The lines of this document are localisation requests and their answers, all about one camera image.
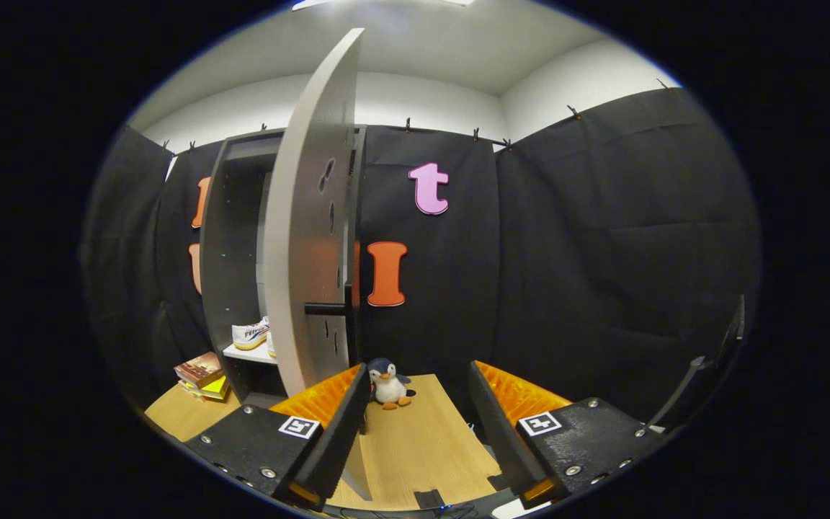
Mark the small black box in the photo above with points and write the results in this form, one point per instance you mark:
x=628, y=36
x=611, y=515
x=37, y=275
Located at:
x=429, y=499

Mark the white paper sheet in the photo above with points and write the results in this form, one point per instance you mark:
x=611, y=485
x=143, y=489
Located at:
x=519, y=510

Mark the penguin plush toy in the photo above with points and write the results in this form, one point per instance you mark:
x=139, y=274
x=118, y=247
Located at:
x=388, y=388

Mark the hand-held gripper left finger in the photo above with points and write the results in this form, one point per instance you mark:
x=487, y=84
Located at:
x=336, y=432

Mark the brown cover book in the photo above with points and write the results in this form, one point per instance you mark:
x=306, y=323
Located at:
x=199, y=367

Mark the dark grey shoe cabinet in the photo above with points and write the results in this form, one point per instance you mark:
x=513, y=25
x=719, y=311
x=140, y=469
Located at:
x=231, y=259

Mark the white cabinet shelf board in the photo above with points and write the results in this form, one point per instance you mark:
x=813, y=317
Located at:
x=246, y=354

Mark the light grey shoe cabinet door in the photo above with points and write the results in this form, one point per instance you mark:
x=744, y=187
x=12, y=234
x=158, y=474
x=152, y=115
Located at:
x=307, y=238

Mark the row of black cloth clips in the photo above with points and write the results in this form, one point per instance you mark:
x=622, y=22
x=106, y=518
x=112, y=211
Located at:
x=573, y=112

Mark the ceiling light panel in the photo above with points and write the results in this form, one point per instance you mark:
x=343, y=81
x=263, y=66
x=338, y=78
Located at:
x=310, y=3

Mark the black backdrop cloth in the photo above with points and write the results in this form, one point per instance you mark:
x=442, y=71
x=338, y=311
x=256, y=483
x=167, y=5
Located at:
x=602, y=252

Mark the yellow cover book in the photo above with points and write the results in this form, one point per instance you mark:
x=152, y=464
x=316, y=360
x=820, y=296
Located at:
x=215, y=386

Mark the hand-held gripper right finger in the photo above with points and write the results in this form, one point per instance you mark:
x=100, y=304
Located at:
x=501, y=432

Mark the thin pale book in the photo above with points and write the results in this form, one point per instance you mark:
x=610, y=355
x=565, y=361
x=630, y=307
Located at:
x=210, y=396

